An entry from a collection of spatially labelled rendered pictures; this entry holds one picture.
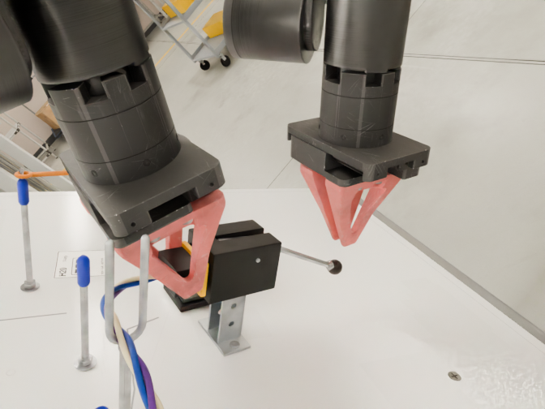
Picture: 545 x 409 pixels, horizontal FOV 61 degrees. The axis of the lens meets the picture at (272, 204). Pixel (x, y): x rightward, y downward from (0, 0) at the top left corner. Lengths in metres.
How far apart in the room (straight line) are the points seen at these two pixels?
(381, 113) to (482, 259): 1.32
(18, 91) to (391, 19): 0.22
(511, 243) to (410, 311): 1.18
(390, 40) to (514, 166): 1.51
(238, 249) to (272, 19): 0.16
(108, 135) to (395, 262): 0.39
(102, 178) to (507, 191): 1.60
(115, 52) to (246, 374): 0.23
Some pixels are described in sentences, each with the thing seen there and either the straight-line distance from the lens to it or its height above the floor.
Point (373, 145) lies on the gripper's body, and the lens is 0.35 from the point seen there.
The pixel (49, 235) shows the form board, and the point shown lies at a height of 1.19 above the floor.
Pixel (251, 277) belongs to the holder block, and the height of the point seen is 1.12.
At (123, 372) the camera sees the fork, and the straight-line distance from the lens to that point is 0.25.
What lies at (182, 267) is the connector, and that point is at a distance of 0.31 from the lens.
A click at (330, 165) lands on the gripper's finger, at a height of 1.12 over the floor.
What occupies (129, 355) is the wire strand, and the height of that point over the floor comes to 1.21.
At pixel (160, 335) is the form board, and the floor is 1.13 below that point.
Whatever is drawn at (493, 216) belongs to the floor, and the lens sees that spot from 1.71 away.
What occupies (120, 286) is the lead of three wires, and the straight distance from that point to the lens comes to 0.30.
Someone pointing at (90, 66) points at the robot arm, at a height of 1.30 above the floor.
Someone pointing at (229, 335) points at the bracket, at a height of 1.09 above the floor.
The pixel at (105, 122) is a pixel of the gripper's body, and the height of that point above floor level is 1.28.
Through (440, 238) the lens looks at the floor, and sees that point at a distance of 1.74.
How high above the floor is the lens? 1.33
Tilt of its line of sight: 33 degrees down
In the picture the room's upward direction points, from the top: 48 degrees counter-clockwise
